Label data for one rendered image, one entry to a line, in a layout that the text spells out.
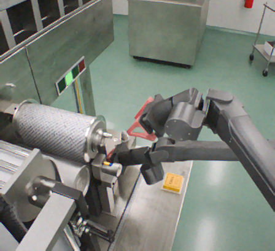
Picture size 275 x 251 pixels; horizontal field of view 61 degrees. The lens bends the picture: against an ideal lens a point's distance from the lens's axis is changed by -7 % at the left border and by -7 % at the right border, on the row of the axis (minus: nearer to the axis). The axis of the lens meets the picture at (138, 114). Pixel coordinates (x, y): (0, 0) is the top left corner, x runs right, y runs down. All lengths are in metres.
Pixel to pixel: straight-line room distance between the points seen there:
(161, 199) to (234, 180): 1.36
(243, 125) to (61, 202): 0.35
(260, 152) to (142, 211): 0.63
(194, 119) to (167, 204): 0.58
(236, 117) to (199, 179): 1.75
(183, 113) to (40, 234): 0.32
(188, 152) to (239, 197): 1.50
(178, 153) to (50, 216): 0.47
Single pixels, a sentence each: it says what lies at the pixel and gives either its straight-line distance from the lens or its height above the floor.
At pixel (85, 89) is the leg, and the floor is 0.81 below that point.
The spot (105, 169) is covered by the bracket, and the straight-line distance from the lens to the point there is 0.76.
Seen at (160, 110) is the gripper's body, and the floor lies 1.42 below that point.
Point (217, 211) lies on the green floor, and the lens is 2.10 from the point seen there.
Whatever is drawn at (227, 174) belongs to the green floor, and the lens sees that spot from 2.33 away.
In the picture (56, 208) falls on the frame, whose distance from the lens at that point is 0.41.
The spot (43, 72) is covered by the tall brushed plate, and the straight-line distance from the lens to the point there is 1.02.
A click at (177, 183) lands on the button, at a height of 0.92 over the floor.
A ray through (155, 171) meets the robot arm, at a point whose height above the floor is 1.13.
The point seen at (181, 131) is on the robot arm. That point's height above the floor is 1.44.
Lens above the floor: 1.78
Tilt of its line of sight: 40 degrees down
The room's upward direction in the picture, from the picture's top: straight up
